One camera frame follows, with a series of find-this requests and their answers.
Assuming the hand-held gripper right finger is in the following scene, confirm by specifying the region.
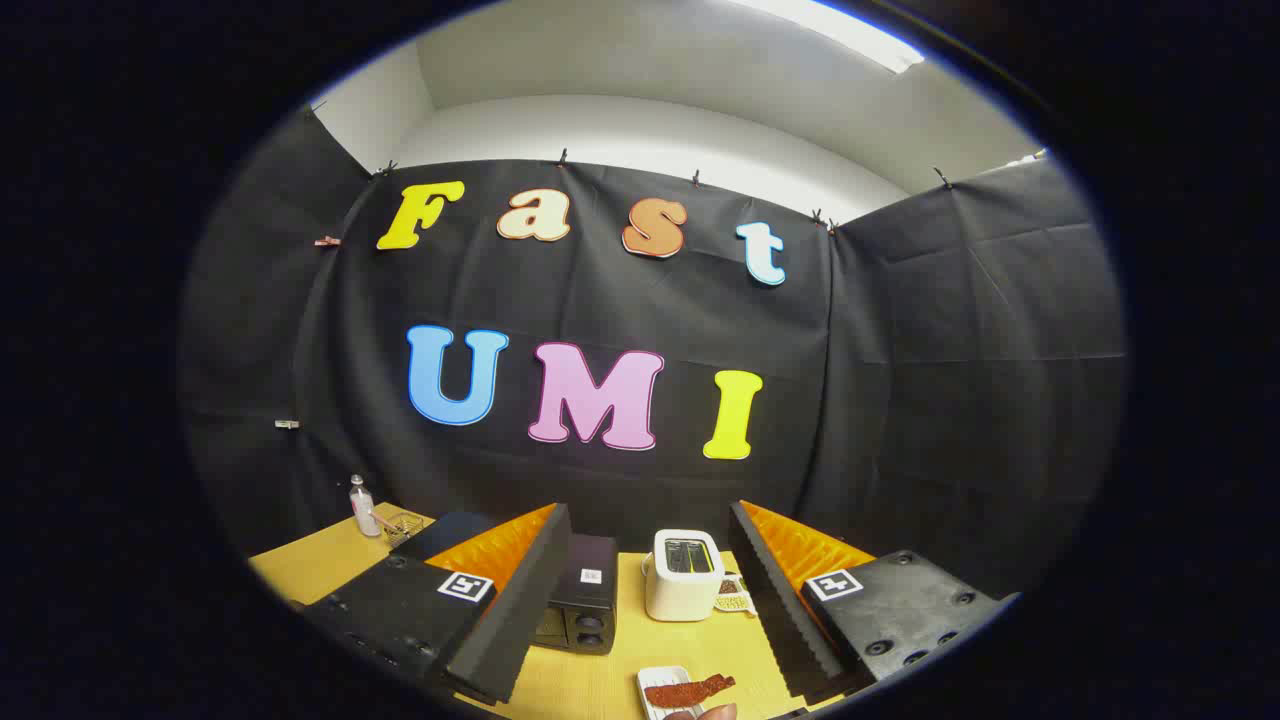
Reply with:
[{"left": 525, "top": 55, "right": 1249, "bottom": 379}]
[{"left": 728, "top": 499, "right": 1023, "bottom": 706}]

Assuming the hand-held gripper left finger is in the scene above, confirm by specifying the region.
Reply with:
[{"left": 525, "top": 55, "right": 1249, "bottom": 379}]
[{"left": 300, "top": 503, "right": 573, "bottom": 706}]

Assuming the black toaster oven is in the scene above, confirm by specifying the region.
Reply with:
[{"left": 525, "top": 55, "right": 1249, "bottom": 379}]
[{"left": 390, "top": 512, "right": 619, "bottom": 656}]

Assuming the reddish brown meat piece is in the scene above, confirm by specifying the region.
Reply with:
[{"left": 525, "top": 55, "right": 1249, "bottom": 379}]
[{"left": 644, "top": 675, "right": 737, "bottom": 708}]

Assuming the white pop-up toaster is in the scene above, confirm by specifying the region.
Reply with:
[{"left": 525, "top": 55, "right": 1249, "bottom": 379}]
[{"left": 641, "top": 529, "right": 726, "bottom": 623}]

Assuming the small white rectangular tray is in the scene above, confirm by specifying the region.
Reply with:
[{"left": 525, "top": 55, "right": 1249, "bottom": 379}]
[{"left": 636, "top": 665, "right": 706, "bottom": 720}]

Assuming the clear plastic bottle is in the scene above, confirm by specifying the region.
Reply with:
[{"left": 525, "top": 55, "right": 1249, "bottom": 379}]
[{"left": 348, "top": 474, "right": 383, "bottom": 538}]

